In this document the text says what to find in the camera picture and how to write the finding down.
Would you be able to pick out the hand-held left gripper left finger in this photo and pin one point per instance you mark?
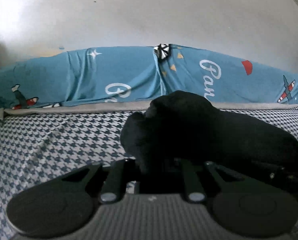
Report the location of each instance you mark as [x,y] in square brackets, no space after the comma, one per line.
[116,177]

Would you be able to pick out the black t-shirt red print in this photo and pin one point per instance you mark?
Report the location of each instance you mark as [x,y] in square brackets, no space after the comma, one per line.
[201,130]

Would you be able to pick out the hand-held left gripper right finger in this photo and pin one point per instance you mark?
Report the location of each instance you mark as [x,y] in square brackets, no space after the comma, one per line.
[191,180]

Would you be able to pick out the blue printed bed sheet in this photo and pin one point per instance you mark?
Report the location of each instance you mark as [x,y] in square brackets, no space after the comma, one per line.
[101,80]

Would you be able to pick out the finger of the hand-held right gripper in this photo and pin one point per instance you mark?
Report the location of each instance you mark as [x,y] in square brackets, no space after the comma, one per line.
[271,171]

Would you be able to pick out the houndstooth mattress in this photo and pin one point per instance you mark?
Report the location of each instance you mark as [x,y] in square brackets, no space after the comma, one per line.
[51,135]

